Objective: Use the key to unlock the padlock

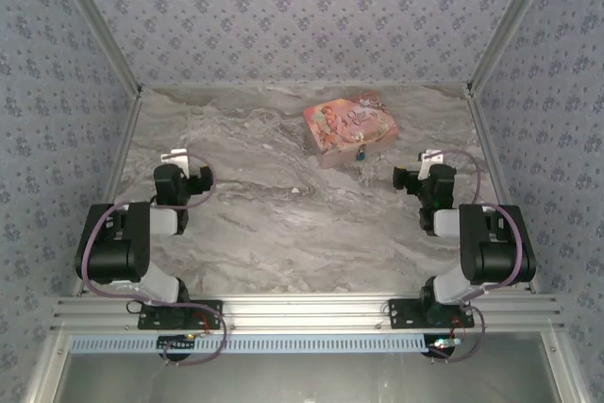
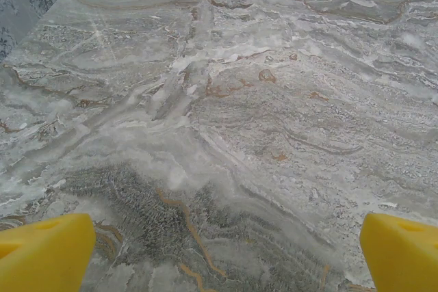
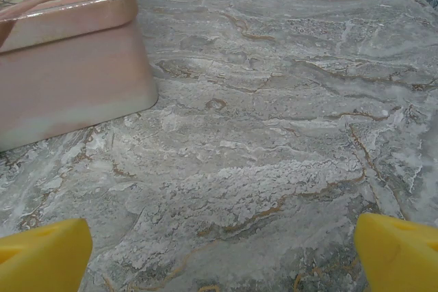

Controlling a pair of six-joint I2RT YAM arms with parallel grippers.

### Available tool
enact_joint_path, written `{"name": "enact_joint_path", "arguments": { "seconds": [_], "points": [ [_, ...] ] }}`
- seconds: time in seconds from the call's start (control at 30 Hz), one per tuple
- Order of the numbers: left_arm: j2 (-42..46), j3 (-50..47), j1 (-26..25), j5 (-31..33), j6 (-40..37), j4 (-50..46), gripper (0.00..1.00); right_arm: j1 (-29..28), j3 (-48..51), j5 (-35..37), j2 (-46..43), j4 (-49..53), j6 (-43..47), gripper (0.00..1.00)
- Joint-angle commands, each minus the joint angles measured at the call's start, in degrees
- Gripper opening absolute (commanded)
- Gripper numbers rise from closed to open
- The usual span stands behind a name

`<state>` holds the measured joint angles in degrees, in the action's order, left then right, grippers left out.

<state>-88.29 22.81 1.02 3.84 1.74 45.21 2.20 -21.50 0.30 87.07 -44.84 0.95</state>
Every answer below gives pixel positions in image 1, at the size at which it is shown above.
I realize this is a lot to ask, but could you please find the pink illustrated wooden box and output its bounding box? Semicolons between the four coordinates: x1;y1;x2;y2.
302;90;401;171

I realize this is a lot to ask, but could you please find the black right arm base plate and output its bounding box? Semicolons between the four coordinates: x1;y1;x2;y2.
387;297;475;329

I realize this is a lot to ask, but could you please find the aluminium table side rail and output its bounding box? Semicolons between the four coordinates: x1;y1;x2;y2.
465;90;540;294
73;91;143;296

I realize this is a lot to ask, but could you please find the aluminium frame post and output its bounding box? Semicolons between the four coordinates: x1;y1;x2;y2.
465;0;563;95
49;0;143;95

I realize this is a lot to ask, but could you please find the aluminium front rail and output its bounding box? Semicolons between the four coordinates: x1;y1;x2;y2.
50;293;566;332

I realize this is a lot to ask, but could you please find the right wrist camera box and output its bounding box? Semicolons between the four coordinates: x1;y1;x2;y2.
418;148;445;178

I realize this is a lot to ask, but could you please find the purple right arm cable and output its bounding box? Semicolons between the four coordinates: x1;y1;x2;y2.
427;148;532;364

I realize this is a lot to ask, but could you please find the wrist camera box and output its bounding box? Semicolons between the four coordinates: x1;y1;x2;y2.
159;148;191;176
418;148;445;178

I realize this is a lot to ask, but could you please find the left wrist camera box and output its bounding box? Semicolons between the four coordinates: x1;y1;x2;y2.
159;148;191;176

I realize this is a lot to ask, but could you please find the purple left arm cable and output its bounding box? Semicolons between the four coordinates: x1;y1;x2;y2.
80;150;228;367

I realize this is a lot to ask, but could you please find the slotted grey cable duct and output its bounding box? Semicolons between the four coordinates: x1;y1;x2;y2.
68;332;438;356

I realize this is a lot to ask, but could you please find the grey metal lower panel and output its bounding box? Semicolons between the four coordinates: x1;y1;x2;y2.
27;330;591;403

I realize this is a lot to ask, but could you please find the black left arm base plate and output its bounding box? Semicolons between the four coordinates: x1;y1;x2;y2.
137;299;224;330

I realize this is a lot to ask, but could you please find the small circuit board black mount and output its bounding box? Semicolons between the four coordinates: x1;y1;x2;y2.
426;334;461;358
157;334;197;353

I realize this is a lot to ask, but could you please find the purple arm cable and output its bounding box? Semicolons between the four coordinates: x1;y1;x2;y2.
427;148;532;364
80;150;228;367

